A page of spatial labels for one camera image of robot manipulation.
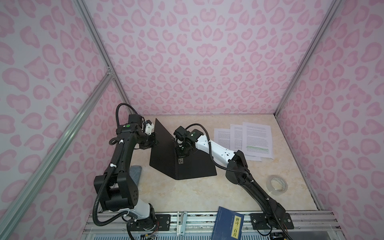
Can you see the grey whiteboard eraser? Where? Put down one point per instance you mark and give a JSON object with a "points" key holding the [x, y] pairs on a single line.
{"points": [[135, 174]]}

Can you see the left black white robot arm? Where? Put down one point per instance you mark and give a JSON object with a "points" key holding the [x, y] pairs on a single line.
{"points": [[117, 193]]}

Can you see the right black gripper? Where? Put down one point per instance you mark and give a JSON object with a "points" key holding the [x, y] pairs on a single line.
{"points": [[179, 153]]}

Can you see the printed paper sheet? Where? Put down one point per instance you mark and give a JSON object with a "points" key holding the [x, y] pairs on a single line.
{"points": [[236, 142], [222, 137], [257, 140]]}

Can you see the aluminium corner post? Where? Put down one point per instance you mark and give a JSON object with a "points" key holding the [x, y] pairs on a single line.
{"points": [[100, 46], [329, 17]]}

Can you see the clear tape roll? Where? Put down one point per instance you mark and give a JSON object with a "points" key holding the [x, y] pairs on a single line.
{"points": [[276, 185]]}

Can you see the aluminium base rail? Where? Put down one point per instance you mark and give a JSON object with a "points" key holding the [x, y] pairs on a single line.
{"points": [[302, 225]]}

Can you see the aluminium diagonal frame bar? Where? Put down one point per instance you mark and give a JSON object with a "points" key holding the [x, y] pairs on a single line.
{"points": [[21, 204]]}

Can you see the right aluminium corner post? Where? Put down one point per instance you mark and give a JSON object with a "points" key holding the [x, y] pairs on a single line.
{"points": [[329, 17]]}

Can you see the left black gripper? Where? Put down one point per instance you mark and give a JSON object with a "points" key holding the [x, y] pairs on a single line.
{"points": [[153, 142]]}

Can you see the white black file folder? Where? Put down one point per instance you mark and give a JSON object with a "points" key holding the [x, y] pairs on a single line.
{"points": [[164, 158]]}

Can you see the blue book yellow label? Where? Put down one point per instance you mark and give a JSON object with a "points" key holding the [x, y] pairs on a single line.
{"points": [[228, 225]]}

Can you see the left aluminium corner post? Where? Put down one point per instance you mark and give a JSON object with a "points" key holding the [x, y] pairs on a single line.
{"points": [[100, 46]]}

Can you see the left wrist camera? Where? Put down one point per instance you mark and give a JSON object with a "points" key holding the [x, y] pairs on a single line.
{"points": [[149, 127]]}

